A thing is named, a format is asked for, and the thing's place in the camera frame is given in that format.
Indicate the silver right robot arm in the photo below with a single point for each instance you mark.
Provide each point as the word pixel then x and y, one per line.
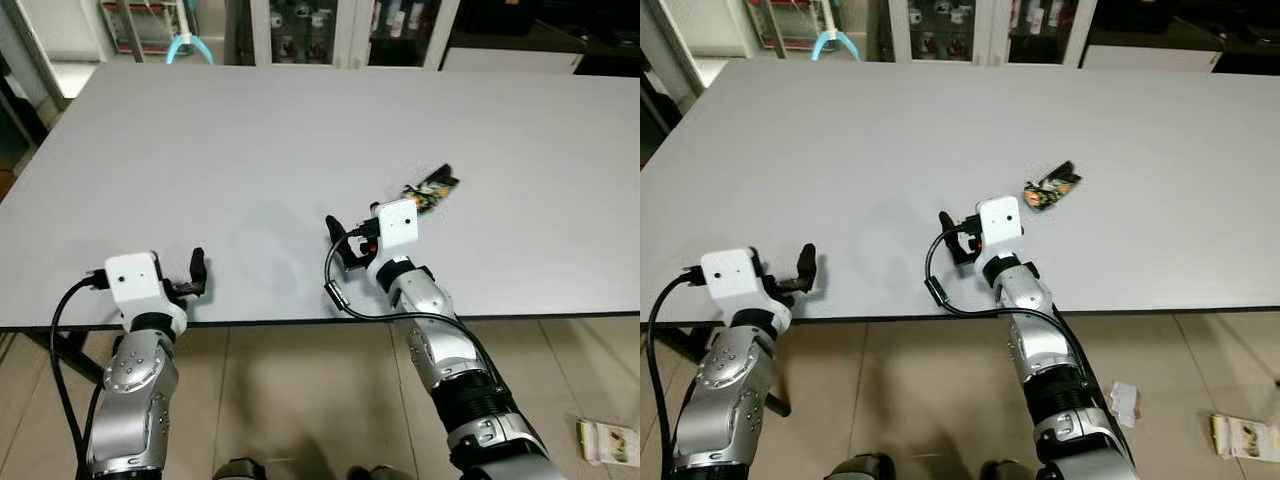
pixel 1045 350
pixel 450 360

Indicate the crumpled white paper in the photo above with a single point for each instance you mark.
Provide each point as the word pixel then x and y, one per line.
pixel 1124 404

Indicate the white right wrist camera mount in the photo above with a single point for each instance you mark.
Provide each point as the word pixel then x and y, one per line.
pixel 1001 222
pixel 397 228

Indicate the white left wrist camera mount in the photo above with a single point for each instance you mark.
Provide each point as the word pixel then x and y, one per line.
pixel 135 278
pixel 732 273

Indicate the black left robot foot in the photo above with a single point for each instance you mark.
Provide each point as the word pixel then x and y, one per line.
pixel 858 468
pixel 238 470

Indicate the flat white box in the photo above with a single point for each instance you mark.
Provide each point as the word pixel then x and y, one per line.
pixel 510 60
pixel 1150 57

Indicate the black robot foot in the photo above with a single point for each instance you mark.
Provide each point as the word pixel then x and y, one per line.
pixel 1008 471
pixel 238 470
pixel 858 468
pixel 372 473

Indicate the dark printed snack wrapper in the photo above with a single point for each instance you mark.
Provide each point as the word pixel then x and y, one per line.
pixel 435 187
pixel 1055 185

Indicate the white glass door cabinet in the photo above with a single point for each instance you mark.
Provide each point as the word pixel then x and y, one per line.
pixel 990 28
pixel 350 30

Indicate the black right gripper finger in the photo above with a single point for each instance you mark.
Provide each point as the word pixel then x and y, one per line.
pixel 950 235
pixel 339 238

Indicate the pale printed snack packet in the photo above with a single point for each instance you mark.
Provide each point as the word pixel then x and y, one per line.
pixel 1245 438
pixel 608 442

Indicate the black right robot foot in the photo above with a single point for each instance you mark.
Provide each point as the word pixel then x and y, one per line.
pixel 1008 471
pixel 372 473

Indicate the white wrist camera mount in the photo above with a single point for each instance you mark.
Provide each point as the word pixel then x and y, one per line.
pixel 1001 222
pixel 135 278
pixel 732 273
pixel 397 228

